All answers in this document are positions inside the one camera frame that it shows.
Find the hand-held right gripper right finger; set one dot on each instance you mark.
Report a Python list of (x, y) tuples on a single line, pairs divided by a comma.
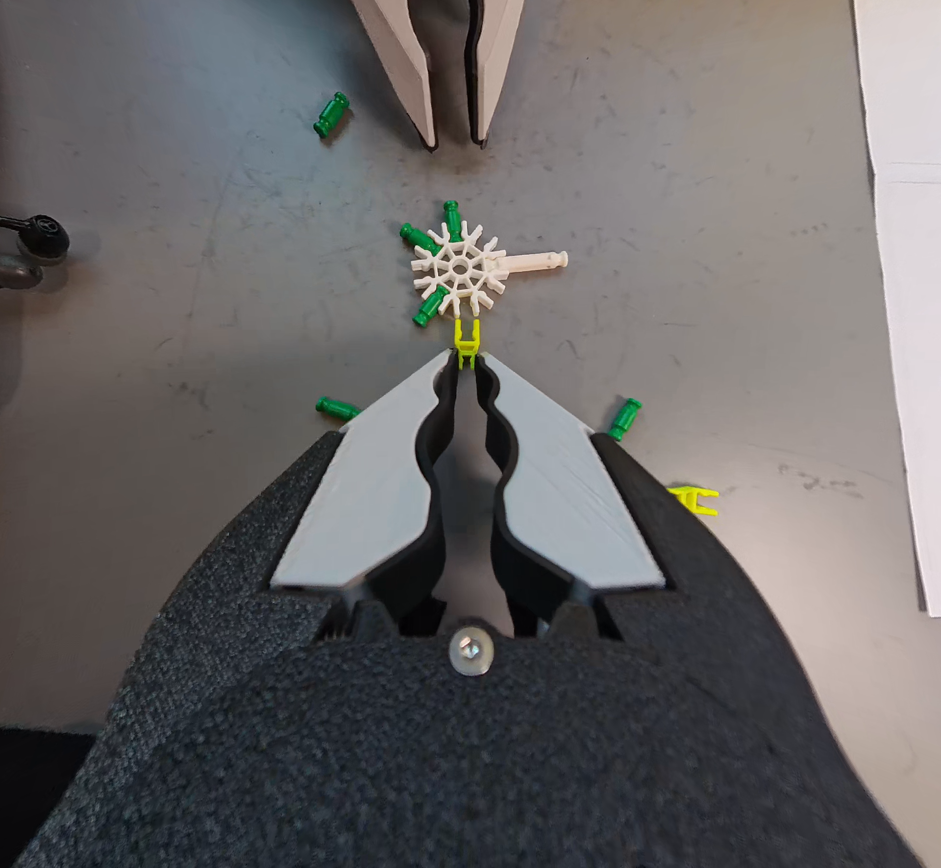
[(581, 508)]

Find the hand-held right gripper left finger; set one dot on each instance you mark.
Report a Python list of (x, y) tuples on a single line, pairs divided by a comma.
[(353, 508)]

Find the small green rod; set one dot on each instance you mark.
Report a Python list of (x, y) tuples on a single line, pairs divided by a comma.
[(332, 115), (415, 234), (625, 418), (426, 309), (451, 212), (334, 407)]

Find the yellow-green clip connector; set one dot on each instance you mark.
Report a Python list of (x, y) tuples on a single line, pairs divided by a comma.
[(691, 495), (468, 348)]

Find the white rod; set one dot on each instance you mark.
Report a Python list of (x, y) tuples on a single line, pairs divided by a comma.
[(537, 260)]

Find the white snowflake connector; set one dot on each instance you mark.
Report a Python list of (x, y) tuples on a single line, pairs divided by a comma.
[(441, 262)]

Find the grey desk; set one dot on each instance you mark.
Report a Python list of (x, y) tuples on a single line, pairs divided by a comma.
[(661, 221)]

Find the folded paper instruction sheet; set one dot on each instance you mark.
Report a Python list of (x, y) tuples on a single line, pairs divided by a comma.
[(911, 295)]

